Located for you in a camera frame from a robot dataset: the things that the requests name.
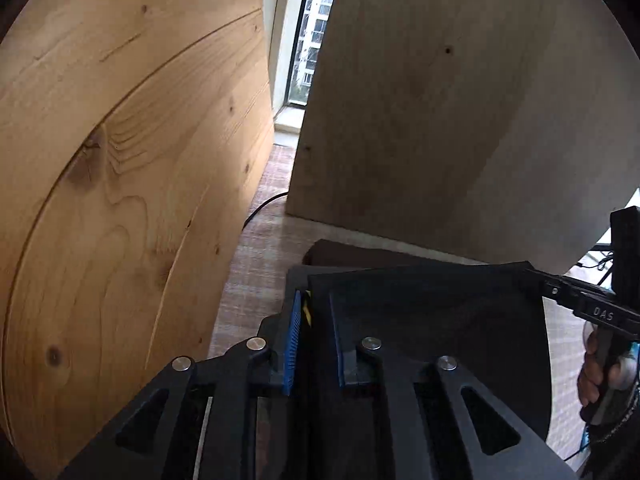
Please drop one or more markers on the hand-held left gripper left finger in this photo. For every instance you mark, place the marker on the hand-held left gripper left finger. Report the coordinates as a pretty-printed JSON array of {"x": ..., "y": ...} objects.
[{"x": 292, "y": 345}]

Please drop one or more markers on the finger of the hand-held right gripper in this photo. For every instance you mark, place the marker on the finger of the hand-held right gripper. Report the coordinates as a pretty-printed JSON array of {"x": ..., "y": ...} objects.
[{"x": 560, "y": 287}]

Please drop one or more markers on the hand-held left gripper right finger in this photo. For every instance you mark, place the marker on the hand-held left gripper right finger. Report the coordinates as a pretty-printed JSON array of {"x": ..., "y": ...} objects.
[{"x": 340, "y": 350}]

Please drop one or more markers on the black shirt with yellow print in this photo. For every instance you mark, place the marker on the black shirt with yellow print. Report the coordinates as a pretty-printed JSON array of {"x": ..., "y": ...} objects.
[{"x": 450, "y": 310}]

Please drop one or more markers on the person's right forearm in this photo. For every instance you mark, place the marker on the person's right forearm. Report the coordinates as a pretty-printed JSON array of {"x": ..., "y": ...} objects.
[{"x": 620, "y": 450}]

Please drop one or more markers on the folded dark grey clothes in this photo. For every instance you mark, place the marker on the folded dark grey clothes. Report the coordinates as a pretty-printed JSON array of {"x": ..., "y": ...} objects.
[{"x": 360, "y": 255}]

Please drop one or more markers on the person's right hand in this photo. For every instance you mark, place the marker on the person's right hand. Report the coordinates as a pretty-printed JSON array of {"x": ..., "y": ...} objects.
[{"x": 590, "y": 375}]

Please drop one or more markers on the light wooden board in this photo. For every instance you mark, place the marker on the light wooden board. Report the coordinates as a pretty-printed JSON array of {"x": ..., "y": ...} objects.
[{"x": 440, "y": 110}]

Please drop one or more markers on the knotty pine wood panel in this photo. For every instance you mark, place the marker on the knotty pine wood panel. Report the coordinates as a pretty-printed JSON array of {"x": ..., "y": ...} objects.
[{"x": 125, "y": 185}]

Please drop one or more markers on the white window frame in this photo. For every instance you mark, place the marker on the white window frame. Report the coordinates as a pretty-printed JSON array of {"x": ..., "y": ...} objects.
[{"x": 287, "y": 35}]

